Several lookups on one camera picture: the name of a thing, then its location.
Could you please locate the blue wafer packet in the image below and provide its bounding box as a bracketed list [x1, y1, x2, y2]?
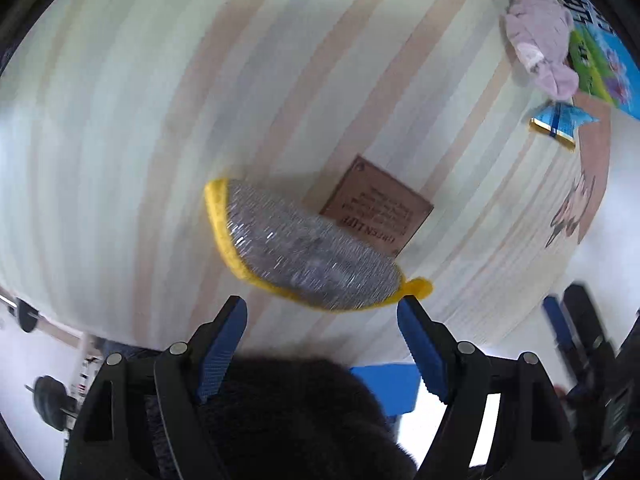
[529, 102, 599, 151]

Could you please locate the yellow silver scrub sponge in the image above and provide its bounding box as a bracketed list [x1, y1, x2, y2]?
[203, 179, 434, 312]

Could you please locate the lilac soft cloth toy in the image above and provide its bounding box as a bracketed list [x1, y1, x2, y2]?
[504, 0, 579, 101]

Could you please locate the dark fuzzy sleeve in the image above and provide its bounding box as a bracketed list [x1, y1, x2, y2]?
[198, 356, 416, 479]

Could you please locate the cardboard milk box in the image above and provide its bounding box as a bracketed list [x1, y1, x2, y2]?
[559, 0, 639, 119]

